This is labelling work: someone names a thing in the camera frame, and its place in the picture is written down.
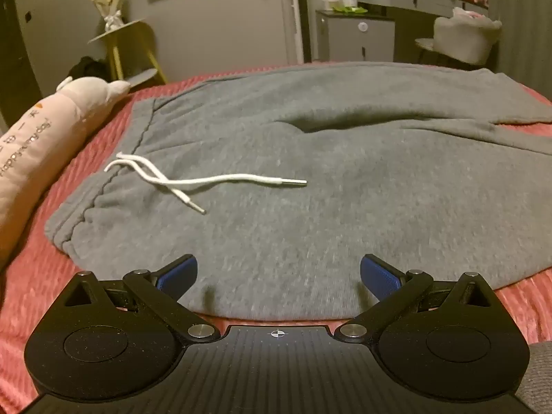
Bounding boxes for grey cabinet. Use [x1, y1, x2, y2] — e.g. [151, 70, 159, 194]
[316, 9, 396, 63]

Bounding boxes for grey pants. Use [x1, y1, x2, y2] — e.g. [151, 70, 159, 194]
[45, 61, 552, 322]

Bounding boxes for pink ribbed blanket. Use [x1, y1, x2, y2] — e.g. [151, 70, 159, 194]
[0, 62, 552, 402]

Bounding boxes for person's grey clothing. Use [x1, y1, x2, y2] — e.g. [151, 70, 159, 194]
[528, 341, 552, 414]

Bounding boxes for pale upholstered chair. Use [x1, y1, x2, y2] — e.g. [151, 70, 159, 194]
[415, 8, 503, 70]

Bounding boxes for pink plush toy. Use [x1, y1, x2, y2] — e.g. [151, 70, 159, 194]
[0, 77, 131, 270]

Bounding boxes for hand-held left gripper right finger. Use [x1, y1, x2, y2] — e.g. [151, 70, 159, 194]
[334, 254, 496, 346]

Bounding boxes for black bag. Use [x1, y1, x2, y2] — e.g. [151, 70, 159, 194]
[68, 56, 114, 82]

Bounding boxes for yellow side table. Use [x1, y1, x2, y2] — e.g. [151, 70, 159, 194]
[87, 18, 168, 86]

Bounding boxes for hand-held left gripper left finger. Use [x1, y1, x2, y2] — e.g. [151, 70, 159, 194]
[60, 255, 220, 346]

